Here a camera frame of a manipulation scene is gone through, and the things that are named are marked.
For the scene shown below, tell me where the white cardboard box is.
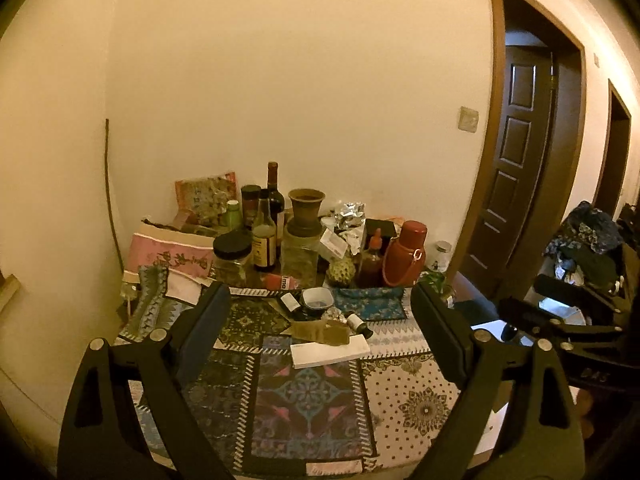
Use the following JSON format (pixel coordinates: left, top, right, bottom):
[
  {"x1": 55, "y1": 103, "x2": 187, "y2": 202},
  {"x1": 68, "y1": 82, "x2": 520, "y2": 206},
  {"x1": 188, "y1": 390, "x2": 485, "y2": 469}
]
[{"x1": 291, "y1": 335, "x2": 370, "y2": 370}]

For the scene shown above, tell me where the brown cardboard packaging card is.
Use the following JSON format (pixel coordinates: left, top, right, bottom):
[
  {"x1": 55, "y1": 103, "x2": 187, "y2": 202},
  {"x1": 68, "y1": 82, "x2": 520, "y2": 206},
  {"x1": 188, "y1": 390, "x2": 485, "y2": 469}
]
[{"x1": 291, "y1": 320, "x2": 352, "y2": 346}]

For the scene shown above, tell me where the white paper on chair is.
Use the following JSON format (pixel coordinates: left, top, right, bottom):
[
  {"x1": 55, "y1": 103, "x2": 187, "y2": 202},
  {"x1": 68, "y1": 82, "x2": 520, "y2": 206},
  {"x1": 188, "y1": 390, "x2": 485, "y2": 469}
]
[{"x1": 538, "y1": 298, "x2": 587, "y2": 326}]

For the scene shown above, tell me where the dark floral cloth pile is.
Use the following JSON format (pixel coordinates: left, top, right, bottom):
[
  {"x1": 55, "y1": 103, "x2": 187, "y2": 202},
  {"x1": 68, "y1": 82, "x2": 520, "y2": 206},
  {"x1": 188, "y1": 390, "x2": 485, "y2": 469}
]
[{"x1": 544, "y1": 200, "x2": 624, "y2": 289}]

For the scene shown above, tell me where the brown wooden door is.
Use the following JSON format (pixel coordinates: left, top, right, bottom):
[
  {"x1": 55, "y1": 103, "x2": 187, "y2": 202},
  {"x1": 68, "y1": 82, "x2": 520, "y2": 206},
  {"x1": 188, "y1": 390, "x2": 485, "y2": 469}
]
[{"x1": 460, "y1": 46, "x2": 553, "y2": 297}]

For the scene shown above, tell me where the small clear glass jar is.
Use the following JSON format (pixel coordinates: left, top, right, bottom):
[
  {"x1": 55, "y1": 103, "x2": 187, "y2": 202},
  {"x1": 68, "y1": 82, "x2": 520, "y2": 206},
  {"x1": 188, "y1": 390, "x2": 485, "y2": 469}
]
[{"x1": 430, "y1": 240, "x2": 452, "y2": 273}]

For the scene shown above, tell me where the pink embroidered cloth bag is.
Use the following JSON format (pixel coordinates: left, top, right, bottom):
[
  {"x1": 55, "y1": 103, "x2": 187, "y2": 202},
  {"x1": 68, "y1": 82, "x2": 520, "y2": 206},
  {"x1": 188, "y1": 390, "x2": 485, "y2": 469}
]
[{"x1": 122, "y1": 221, "x2": 214, "y2": 284}]

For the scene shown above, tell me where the red thermos jug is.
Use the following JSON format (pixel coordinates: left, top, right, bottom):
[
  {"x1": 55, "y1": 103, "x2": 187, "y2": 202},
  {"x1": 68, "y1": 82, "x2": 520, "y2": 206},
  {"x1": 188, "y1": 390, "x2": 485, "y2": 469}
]
[{"x1": 382, "y1": 220, "x2": 427, "y2": 287}]

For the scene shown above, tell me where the patchwork patterned tablecloth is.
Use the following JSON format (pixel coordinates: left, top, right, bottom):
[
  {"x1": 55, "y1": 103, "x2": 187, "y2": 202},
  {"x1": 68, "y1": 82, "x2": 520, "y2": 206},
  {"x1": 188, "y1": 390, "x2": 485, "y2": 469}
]
[{"x1": 112, "y1": 263, "x2": 464, "y2": 478}]

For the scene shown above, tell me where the orange sauce bottle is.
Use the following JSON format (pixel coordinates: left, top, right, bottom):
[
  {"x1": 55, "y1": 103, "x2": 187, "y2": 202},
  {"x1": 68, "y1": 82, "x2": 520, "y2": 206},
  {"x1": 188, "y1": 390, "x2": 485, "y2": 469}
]
[{"x1": 356, "y1": 232, "x2": 383, "y2": 288}]

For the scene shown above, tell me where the black-lidded glass jar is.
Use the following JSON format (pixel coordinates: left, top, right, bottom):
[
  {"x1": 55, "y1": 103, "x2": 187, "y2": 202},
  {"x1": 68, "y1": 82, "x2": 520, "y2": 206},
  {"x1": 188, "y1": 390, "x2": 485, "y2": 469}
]
[{"x1": 213, "y1": 230, "x2": 253, "y2": 287}]

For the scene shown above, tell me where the small white-labelled dark bottle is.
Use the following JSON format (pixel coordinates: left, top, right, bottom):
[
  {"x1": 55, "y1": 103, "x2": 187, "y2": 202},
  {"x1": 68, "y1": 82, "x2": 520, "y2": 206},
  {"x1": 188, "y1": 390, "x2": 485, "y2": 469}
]
[{"x1": 280, "y1": 292, "x2": 304, "y2": 321}]

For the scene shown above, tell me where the black box on table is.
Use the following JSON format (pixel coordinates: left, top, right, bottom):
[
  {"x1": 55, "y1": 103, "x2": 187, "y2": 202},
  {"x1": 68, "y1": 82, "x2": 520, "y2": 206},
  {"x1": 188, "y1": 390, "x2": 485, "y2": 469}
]
[{"x1": 361, "y1": 218, "x2": 397, "y2": 255}]

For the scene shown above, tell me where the green custard apple fruit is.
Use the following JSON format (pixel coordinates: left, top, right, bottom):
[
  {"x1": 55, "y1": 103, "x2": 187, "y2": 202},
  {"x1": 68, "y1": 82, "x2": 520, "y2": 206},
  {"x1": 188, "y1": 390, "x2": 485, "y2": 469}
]
[{"x1": 326, "y1": 257, "x2": 356, "y2": 288}]

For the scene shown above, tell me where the green bottle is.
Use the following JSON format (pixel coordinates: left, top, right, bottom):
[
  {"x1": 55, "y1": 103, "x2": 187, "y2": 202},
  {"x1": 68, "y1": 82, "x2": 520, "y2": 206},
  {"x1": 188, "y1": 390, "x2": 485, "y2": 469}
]
[{"x1": 224, "y1": 200, "x2": 243, "y2": 231}]

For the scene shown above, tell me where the white ceramic bowl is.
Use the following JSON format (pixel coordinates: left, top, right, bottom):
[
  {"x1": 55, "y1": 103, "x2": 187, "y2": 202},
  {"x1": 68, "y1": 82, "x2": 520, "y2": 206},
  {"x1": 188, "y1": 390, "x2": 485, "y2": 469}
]
[{"x1": 302, "y1": 286, "x2": 334, "y2": 311}]

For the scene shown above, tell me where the red patterned snack packet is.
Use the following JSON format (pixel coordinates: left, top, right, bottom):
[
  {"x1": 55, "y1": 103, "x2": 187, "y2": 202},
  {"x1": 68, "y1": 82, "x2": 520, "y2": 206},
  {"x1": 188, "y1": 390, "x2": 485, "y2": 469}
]
[{"x1": 175, "y1": 171, "x2": 238, "y2": 226}]

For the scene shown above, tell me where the clear liquor bottle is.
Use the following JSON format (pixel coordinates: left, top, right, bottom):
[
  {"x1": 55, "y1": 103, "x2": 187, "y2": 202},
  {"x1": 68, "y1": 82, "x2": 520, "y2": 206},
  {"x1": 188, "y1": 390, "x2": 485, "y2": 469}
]
[{"x1": 252, "y1": 188, "x2": 277, "y2": 272}]

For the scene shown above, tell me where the large clear glass jar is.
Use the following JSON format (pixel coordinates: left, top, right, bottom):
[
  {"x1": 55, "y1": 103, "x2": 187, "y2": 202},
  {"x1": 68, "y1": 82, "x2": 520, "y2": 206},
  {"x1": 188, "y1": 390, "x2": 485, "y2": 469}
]
[{"x1": 280, "y1": 231, "x2": 319, "y2": 288}]

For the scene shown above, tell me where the crumpled silver foil bag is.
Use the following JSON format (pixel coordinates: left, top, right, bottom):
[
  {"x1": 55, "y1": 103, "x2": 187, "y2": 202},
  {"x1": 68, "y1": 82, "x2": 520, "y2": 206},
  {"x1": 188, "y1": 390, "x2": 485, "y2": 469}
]
[{"x1": 334, "y1": 202, "x2": 366, "y2": 231}]

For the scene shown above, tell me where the dark brown lidded jar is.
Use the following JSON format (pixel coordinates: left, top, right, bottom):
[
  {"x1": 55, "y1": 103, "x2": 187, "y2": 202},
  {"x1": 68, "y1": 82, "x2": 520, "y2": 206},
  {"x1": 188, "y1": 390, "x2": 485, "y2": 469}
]
[{"x1": 241, "y1": 184, "x2": 262, "y2": 231}]

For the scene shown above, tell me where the dark red wine bottle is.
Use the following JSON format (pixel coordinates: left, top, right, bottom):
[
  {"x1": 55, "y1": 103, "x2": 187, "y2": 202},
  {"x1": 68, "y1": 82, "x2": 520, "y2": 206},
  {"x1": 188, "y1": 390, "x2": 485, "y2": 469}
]
[{"x1": 267, "y1": 162, "x2": 285, "y2": 246}]

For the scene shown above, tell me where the brown clay vase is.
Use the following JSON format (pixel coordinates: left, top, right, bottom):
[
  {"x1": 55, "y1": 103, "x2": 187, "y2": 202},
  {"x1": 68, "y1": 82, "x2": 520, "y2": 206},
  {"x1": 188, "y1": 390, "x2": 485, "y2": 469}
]
[{"x1": 286, "y1": 188, "x2": 326, "y2": 237}]

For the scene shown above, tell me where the thin dark wall cable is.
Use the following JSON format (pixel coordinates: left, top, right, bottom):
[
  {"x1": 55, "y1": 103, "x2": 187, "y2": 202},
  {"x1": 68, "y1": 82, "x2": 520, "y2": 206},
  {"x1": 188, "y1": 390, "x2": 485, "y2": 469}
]
[{"x1": 103, "y1": 118, "x2": 126, "y2": 273}]

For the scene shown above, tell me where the wall light switch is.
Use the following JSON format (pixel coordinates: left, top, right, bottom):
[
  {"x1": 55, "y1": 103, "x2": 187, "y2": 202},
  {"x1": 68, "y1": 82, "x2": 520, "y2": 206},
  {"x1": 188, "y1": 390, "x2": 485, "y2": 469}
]
[{"x1": 458, "y1": 106, "x2": 480, "y2": 133}]

